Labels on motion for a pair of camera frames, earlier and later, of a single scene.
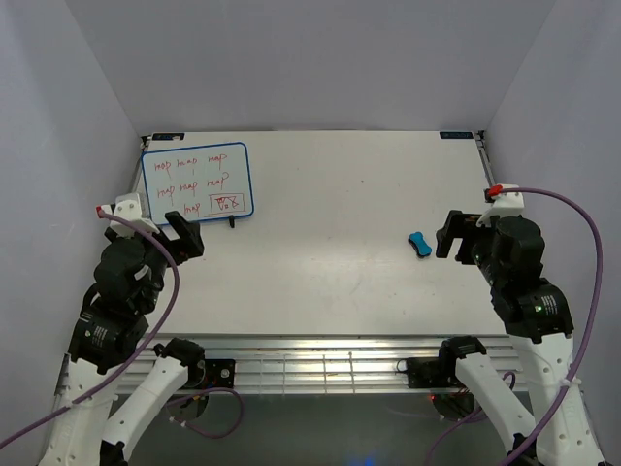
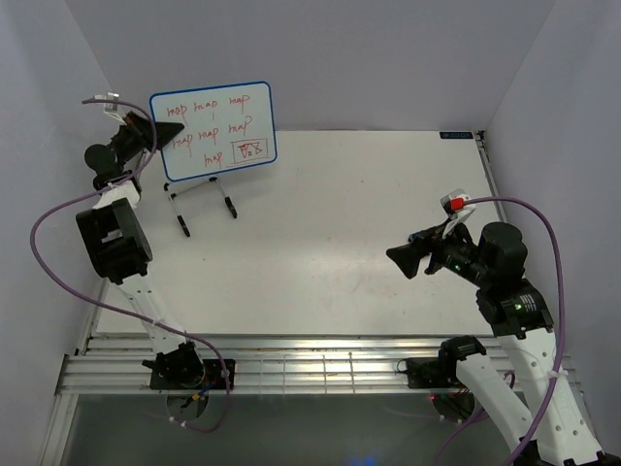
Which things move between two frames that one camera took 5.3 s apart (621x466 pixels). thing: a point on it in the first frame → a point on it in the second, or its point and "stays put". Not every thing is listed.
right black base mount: x=427 y=372 stays put
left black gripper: x=189 y=244 → x=144 y=130
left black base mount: x=214 y=373 stays put
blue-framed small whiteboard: x=204 y=183 → x=226 y=128
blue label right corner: x=456 y=135 stays put
